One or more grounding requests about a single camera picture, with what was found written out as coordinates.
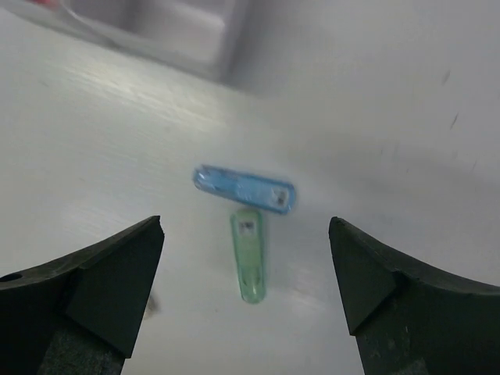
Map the blue correction tape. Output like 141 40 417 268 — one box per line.
193 165 297 215

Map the green correction tape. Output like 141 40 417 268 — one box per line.
230 209 266 304

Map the right white divided container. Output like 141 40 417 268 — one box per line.
23 1 248 80

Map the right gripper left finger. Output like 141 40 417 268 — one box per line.
1 216 164 374

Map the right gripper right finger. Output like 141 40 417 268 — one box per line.
329 217 499 374

